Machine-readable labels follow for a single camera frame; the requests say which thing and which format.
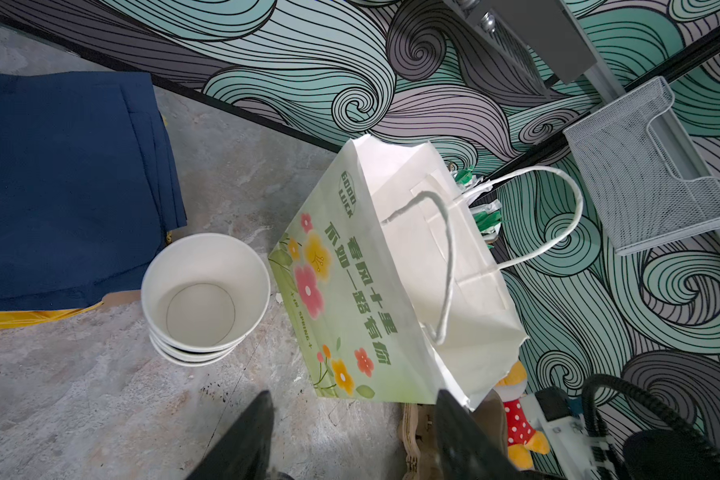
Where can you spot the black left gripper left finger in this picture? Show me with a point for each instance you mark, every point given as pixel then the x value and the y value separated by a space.
pixel 243 452

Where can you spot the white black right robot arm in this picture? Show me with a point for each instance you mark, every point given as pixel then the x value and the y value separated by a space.
pixel 678 451

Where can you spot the yellow plush doll red dress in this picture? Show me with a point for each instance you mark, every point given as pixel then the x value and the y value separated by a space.
pixel 523 439

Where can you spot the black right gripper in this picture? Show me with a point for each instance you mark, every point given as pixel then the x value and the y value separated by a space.
pixel 552 412

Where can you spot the navy blue napkin stack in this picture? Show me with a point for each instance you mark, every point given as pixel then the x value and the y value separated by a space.
pixel 89 189

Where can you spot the stack of paper cups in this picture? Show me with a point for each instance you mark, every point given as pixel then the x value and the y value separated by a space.
pixel 202 296

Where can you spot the black cage frame post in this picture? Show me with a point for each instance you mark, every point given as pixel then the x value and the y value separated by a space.
pixel 602 78

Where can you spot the clear acrylic wall holder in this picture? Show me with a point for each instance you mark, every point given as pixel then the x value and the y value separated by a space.
pixel 647 180

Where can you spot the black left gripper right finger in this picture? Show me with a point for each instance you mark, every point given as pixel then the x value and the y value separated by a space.
pixel 464 451

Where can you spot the white green paper takeout bag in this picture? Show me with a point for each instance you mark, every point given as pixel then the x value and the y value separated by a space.
pixel 389 284

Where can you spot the green white wrapped straws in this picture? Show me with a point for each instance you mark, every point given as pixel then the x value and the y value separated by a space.
pixel 487 216

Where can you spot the brown pulp cup carrier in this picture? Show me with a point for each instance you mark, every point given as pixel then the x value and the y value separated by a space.
pixel 416 431

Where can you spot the yellow napkin stack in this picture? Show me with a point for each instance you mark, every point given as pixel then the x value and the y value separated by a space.
pixel 19 319

